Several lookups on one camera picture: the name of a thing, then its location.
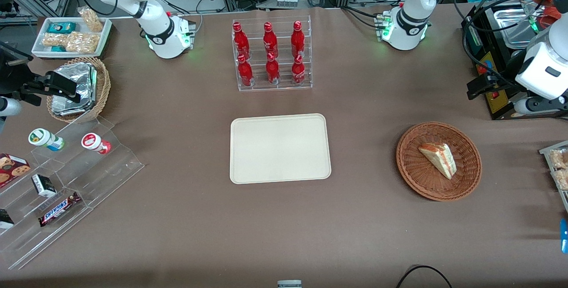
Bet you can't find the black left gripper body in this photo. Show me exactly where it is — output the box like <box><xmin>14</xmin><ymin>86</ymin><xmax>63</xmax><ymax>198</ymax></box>
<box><xmin>481</xmin><ymin>68</ymin><xmax>519</xmax><ymax>98</ymax></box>

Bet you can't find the triangular sandwich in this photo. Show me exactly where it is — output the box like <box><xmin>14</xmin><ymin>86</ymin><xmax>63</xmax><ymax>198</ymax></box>
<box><xmin>418</xmin><ymin>142</ymin><xmax>458</xmax><ymax>180</ymax></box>

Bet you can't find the light woven wicker basket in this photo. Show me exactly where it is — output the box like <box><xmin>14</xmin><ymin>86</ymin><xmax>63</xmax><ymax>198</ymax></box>
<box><xmin>46</xmin><ymin>57</ymin><xmax>111</xmax><ymax>124</ymax></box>

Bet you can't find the white rectangular snack tray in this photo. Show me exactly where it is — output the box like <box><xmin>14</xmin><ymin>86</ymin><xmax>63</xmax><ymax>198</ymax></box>
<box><xmin>32</xmin><ymin>16</ymin><xmax>113</xmax><ymax>59</ymax></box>

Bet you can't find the metal snack tray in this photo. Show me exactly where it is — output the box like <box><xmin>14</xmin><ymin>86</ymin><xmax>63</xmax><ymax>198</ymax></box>
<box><xmin>539</xmin><ymin>140</ymin><xmax>568</xmax><ymax>214</ymax></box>

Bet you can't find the brown round wicker basket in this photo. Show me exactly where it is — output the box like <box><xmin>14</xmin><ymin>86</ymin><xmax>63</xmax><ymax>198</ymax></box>
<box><xmin>396</xmin><ymin>122</ymin><xmax>482</xmax><ymax>202</ymax></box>

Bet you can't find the cream plastic tray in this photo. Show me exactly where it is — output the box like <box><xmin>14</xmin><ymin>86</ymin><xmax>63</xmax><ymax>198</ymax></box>
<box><xmin>229</xmin><ymin>113</ymin><xmax>332</xmax><ymax>185</ymax></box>

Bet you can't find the foil wrapped food pack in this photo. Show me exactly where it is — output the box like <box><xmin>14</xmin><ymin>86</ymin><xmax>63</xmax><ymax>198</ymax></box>
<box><xmin>51</xmin><ymin>95</ymin><xmax>91</xmax><ymax>117</ymax></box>
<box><xmin>62</xmin><ymin>62</ymin><xmax>98</xmax><ymax>104</ymax></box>

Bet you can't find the black food warmer appliance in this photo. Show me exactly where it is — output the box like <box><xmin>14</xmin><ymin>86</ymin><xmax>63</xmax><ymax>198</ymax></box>
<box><xmin>461</xmin><ymin>0</ymin><xmax>568</xmax><ymax>121</ymax></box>

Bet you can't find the clear bag of crackers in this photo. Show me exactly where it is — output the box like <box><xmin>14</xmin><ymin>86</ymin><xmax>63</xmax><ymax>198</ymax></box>
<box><xmin>42</xmin><ymin>32</ymin><xmax>68</xmax><ymax>49</ymax></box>

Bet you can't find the large clear cracker bag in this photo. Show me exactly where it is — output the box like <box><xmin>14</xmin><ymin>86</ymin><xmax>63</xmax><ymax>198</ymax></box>
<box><xmin>65</xmin><ymin>32</ymin><xmax>101</xmax><ymax>55</ymax></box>

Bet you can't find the red lid yogurt cup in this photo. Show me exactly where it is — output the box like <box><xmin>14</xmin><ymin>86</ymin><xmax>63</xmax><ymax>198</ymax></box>
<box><xmin>81</xmin><ymin>133</ymin><xmax>112</xmax><ymax>155</ymax></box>

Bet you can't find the green lid yogurt cup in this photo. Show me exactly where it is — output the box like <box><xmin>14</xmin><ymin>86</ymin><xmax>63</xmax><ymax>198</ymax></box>
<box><xmin>28</xmin><ymin>128</ymin><xmax>65</xmax><ymax>152</ymax></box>

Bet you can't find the teal snack box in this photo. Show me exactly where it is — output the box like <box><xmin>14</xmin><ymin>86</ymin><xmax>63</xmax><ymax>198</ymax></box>
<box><xmin>47</xmin><ymin>22</ymin><xmax>77</xmax><ymax>35</ymax></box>

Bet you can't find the steel warmer pan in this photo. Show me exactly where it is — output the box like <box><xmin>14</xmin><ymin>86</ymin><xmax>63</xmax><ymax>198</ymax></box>
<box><xmin>493</xmin><ymin>8</ymin><xmax>535</xmax><ymax>50</ymax></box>

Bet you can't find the clear bag of peanuts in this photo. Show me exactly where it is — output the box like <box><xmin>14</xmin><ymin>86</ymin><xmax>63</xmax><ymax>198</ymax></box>
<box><xmin>77</xmin><ymin>7</ymin><xmax>104</xmax><ymax>33</ymax></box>

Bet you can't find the clear acrylic stepped stand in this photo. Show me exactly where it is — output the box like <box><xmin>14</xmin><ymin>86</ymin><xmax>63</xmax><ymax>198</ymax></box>
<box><xmin>0</xmin><ymin>116</ymin><xmax>145</xmax><ymax>271</ymax></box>

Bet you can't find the red cookie box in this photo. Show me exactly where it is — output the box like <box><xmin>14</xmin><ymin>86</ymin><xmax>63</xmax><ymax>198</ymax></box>
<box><xmin>0</xmin><ymin>153</ymin><xmax>32</xmax><ymax>189</ymax></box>

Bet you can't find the small black white box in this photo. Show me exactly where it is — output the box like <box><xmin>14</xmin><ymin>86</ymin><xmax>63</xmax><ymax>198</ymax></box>
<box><xmin>31</xmin><ymin>174</ymin><xmax>57</xmax><ymax>198</ymax></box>

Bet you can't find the clear bag of puffed snack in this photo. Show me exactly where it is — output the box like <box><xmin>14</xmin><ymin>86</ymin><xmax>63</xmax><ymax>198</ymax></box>
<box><xmin>549</xmin><ymin>149</ymin><xmax>568</xmax><ymax>170</ymax></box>
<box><xmin>553</xmin><ymin>169</ymin><xmax>568</xmax><ymax>191</ymax></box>

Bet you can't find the snickers chocolate bar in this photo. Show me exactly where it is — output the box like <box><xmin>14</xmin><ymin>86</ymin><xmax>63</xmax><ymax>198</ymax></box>
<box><xmin>38</xmin><ymin>192</ymin><xmax>82</xmax><ymax>228</ymax></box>

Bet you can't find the clear acrylic bottle rack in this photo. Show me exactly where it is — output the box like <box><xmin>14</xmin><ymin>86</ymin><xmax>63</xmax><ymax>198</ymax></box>
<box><xmin>232</xmin><ymin>15</ymin><xmax>313</xmax><ymax>93</ymax></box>

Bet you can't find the red cola bottle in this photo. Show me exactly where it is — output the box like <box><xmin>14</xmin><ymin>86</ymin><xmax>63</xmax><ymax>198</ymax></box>
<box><xmin>237</xmin><ymin>54</ymin><xmax>255</xmax><ymax>87</ymax></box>
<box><xmin>291</xmin><ymin>55</ymin><xmax>307</xmax><ymax>86</ymax></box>
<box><xmin>263</xmin><ymin>22</ymin><xmax>279</xmax><ymax>58</ymax></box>
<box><xmin>265</xmin><ymin>52</ymin><xmax>281</xmax><ymax>86</ymax></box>
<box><xmin>233</xmin><ymin>22</ymin><xmax>251</xmax><ymax>60</ymax></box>
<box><xmin>291</xmin><ymin>21</ymin><xmax>306</xmax><ymax>58</ymax></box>

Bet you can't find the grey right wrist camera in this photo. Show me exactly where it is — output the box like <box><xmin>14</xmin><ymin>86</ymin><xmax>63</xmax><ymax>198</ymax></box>
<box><xmin>0</xmin><ymin>97</ymin><xmax>23</xmax><ymax>117</ymax></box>

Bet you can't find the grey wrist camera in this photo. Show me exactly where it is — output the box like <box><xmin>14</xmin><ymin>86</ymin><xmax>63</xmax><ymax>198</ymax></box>
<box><xmin>514</xmin><ymin>96</ymin><xmax>568</xmax><ymax>116</ymax></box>
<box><xmin>0</xmin><ymin>97</ymin><xmax>23</xmax><ymax>117</ymax></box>

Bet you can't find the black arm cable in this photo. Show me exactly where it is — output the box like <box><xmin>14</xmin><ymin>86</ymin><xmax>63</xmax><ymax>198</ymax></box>
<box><xmin>453</xmin><ymin>0</ymin><xmax>568</xmax><ymax>90</ymax></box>

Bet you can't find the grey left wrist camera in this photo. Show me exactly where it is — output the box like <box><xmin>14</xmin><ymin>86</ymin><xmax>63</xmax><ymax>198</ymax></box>
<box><xmin>514</xmin><ymin>96</ymin><xmax>568</xmax><ymax>116</ymax></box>

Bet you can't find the black floor cable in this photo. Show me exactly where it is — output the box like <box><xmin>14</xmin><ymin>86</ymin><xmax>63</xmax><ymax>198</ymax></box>
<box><xmin>396</xmin><ymin>265</ymin><xmax>454</xmax><ymax>288</ymax></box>

